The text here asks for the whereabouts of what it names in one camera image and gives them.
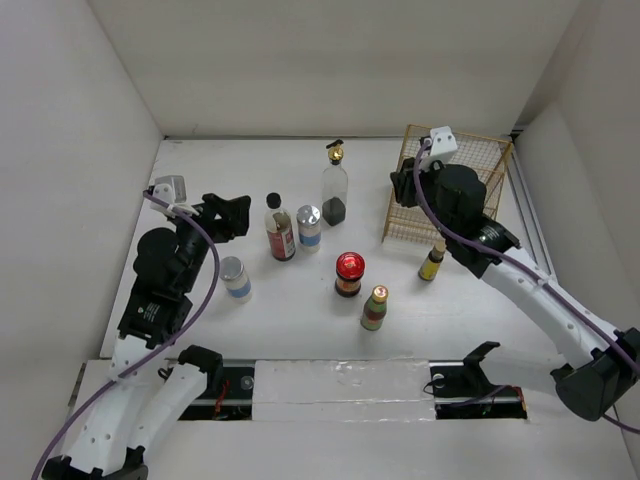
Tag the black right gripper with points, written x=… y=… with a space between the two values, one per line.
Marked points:
x=399 y=179

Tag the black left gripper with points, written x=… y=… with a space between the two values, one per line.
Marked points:
x=232 y=212

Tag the dark sauce bottle black cap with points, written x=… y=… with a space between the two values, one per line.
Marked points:
x=279 y=229

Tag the tall clear dispenser bottle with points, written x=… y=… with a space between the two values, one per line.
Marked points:
x=334 y=186

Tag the spice jar silver lid blue label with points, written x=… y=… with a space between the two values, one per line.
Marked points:
x=235 y=278

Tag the red lid sauce jar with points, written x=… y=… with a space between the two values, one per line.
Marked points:
x=350 y=268

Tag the green red sauce bottle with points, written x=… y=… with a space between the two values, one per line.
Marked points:
x=375 y=308

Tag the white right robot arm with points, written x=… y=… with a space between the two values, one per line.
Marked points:
x=601 y=361

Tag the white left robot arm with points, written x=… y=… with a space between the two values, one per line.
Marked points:
x=177 y=269

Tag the small yellow label bottle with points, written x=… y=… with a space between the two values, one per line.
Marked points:
x=431 y=264

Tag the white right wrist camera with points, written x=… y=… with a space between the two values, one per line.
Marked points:
x=439 y=145

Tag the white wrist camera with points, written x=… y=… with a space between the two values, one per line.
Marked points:
x=439 y=145
x=170 y=189

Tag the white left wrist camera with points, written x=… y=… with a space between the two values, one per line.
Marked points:
x=170 y=189

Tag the gold wire basket rack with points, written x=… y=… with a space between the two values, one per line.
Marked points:
x=472 y=238

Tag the black mounting rail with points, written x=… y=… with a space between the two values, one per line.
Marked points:
x=232 y=401

